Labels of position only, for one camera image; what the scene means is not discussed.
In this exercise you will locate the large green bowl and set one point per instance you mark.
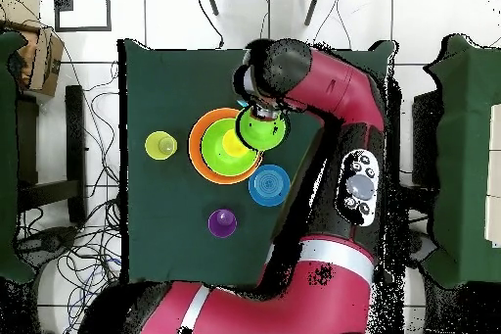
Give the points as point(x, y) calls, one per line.
point(213, 153)

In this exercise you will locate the small ribbed blue bowl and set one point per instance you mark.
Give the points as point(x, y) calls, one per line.
point(269, 185)

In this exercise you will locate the white box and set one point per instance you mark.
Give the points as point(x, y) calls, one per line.
point(495, 173)

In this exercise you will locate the black camera tripod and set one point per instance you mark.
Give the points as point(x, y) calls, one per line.
point(211, 1)

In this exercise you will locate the dark green tablecloth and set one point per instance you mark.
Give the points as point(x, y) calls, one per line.
point(176, 87)

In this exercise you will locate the large orange bowl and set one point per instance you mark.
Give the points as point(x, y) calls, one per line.
point(193, 153)

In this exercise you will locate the dark grey base foot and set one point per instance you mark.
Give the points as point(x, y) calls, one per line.
point(51, 242)

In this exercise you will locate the small green bowl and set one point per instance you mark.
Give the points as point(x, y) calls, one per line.
point(262, 134)

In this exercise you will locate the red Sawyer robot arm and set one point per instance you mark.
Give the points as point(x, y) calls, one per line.
point(336, 83)

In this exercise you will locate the translucent yellow-green cup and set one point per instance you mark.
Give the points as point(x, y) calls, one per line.
point(161, 145)

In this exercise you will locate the opaque yellow cup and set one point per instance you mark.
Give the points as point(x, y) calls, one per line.
point(233, 146)

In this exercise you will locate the purple cup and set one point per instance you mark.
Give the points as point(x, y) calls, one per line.
point(222, 224)

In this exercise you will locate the brown cardboard box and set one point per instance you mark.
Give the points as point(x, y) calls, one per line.
point(47, 63)

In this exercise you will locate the green cloth covered table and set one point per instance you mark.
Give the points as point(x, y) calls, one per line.
point(465, 134)
point(6, 153)

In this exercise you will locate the black square floor frame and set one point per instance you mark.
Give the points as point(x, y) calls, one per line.
point(82, 28)

